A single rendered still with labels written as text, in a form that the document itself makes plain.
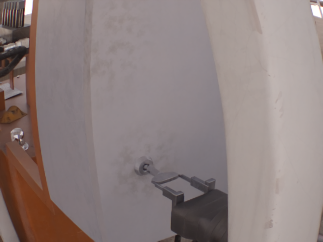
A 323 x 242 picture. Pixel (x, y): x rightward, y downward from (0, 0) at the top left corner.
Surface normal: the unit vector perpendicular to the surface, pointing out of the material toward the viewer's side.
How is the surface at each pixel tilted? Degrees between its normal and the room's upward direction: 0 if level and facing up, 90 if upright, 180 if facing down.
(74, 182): 90
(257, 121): 93
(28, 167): 0
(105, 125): 90
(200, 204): 0
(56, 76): 90
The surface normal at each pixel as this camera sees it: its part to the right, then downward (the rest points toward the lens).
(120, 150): 0.57, 0.28
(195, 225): -0.58, 0.30
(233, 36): -0.82, 0.26
